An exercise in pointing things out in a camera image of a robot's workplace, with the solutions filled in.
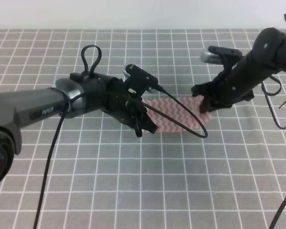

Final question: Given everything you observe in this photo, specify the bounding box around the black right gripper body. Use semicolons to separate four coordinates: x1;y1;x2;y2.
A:
212;51;279;110

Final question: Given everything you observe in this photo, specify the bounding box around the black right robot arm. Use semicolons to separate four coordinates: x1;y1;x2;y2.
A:
191;28;286;113

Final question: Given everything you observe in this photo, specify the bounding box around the pink white wavy towel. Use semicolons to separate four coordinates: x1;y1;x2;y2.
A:
143;96;212;133

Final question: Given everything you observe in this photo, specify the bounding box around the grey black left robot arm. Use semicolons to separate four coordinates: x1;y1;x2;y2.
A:
0;73;157;182

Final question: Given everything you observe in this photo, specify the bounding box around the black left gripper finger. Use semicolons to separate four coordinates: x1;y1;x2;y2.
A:
140;112;158;135

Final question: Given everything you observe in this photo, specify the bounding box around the black left camera cable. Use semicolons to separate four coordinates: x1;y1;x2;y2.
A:
131;87;208;138

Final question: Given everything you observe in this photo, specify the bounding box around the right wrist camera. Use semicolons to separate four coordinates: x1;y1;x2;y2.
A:
200;46;243;65

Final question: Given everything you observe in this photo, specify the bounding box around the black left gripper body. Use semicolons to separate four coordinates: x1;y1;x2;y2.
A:
102;77;148;126

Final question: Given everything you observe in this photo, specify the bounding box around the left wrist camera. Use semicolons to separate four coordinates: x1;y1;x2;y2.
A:
123;64;158;95

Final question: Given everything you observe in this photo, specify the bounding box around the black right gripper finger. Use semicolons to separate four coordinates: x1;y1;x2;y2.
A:
191;82;215;97
199;96;215;113

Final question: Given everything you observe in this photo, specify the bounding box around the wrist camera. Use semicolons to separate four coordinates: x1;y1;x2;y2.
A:
123;64;158;95
200;46;243;65

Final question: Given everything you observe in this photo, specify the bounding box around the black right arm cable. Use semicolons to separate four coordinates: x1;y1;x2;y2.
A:
261;13;286;229

